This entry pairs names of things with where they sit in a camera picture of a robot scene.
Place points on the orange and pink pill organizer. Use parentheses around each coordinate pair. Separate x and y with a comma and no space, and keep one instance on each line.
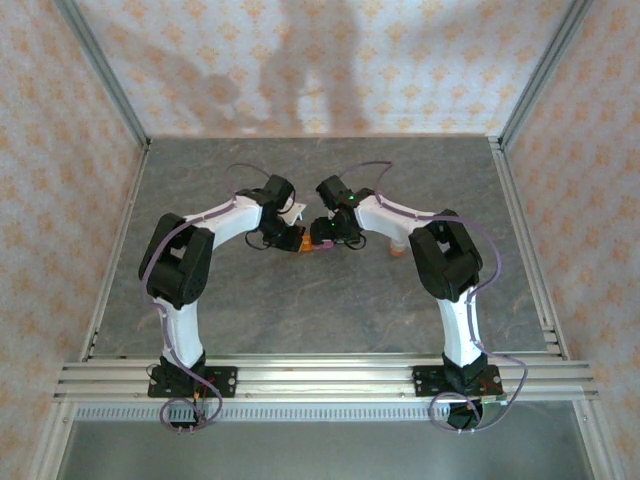
(316,245)

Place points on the white vitamin pill bottle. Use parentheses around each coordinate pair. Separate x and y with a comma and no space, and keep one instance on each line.
(397,248)

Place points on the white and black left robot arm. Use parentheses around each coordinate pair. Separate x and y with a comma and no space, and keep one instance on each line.
(180,260)

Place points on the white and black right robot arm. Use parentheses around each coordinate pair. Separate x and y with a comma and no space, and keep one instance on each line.
(450,260)

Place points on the grey metal sheet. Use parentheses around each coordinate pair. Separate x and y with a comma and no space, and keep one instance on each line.
(325,450)

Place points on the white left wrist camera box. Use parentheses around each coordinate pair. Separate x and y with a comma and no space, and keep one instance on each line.
(295,212)

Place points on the aluminium side rail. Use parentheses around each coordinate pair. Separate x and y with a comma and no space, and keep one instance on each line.
(135,185)
(505,170)

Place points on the aluminium mounting rail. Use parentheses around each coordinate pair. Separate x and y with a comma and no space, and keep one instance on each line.
(325,372)

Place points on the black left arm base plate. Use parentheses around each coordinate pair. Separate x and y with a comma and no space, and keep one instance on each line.
(225,382)

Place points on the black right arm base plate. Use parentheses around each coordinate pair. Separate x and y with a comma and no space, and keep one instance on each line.
(424,382)

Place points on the aluminium frame post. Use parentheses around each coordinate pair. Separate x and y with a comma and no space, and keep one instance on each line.
(545,65)
(100,65)

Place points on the aluminium frame leg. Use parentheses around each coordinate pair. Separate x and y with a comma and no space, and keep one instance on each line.
(597,440)
(50,440)

